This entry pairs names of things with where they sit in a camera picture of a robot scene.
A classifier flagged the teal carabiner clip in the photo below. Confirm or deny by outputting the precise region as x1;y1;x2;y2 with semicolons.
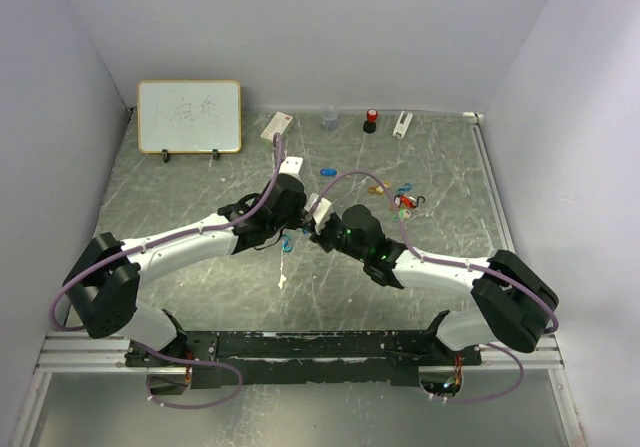
282;234;292;252

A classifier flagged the green key tag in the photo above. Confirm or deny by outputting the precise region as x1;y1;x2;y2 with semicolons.
393;209;412;221

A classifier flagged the red key tag with key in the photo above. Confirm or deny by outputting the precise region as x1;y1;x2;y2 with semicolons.
399;196;417;209

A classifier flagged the yellow key tag with key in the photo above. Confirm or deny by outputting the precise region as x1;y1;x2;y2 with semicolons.
374;182;390;194

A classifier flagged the blue carabiner clip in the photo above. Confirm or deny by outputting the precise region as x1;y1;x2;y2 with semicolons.
396;183;412;195

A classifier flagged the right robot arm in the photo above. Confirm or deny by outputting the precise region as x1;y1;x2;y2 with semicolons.
307;204;559;365

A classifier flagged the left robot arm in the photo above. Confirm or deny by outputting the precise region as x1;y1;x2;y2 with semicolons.
65;173;307;366

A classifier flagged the black key tag with key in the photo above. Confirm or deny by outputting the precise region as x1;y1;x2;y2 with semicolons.
394;195;404;210

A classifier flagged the white red cardboard box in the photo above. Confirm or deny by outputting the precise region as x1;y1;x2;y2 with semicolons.
260;112;293;142

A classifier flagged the clear plastic cup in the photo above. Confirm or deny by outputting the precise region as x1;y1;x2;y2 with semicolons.
320;105;339;131

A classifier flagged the red black stamp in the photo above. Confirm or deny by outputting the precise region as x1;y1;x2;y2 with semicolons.
363;109;379;134

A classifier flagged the white rectangular device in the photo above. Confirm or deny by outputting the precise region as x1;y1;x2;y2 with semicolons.
392;111;413;140

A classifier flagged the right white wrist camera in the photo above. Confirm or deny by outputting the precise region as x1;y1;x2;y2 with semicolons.
303;193;334;235

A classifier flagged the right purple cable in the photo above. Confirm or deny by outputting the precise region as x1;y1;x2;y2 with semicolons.
307;169;560;404

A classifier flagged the purple cable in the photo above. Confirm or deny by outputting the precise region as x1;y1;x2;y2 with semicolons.
307;169;560;404
47;133;286;409

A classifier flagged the white whiteboard wooden frame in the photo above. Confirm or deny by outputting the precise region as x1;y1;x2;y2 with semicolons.
136;80;242;155

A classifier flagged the right side aluminium rail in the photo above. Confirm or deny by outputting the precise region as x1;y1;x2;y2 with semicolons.
462;112;515;251

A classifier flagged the aluminium rail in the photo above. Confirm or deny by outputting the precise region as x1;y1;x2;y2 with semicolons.
462;112;515;251
35;329;565;374

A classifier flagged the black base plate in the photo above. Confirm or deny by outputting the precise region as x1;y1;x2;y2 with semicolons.
124;329;484;391

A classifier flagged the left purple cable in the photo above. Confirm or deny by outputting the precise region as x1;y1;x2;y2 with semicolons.
47;133;286;409

